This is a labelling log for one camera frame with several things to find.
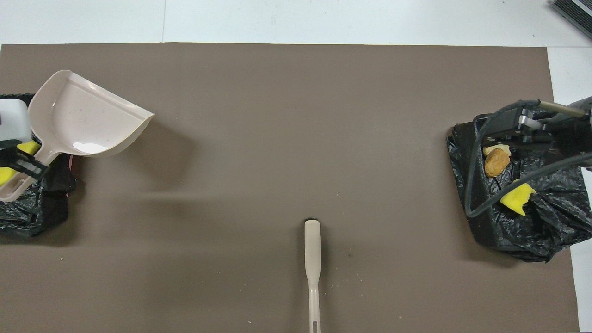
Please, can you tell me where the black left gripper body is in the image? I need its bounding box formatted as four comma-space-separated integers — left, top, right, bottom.
0, 138, 29, 168

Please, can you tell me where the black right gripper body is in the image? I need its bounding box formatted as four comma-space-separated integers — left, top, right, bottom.
532, 103, 592, 159

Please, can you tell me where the brown bread roll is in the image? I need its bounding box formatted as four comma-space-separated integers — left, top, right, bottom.
484, 148, 511, 178

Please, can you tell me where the beige plastic dustpan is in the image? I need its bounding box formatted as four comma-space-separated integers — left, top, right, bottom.
0, 69, 155, 203

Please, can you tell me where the beige hand brush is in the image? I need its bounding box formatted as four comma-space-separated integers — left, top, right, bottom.
304, 218, 322, 333

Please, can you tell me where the empty black bag bin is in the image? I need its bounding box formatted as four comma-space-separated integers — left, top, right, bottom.
0, 94, 78, 239

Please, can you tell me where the black bag trash bin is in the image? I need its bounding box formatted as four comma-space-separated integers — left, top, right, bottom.
447, 100, 592, 263

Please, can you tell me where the dark ribbed panel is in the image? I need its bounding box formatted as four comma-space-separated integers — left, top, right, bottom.
549, 0, 592, 40

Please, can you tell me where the brown table mat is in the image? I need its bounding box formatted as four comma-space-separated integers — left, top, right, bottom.
0, 43, 581, 333

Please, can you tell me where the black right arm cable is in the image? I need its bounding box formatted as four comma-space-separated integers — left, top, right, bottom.
465, 99, 592, 218

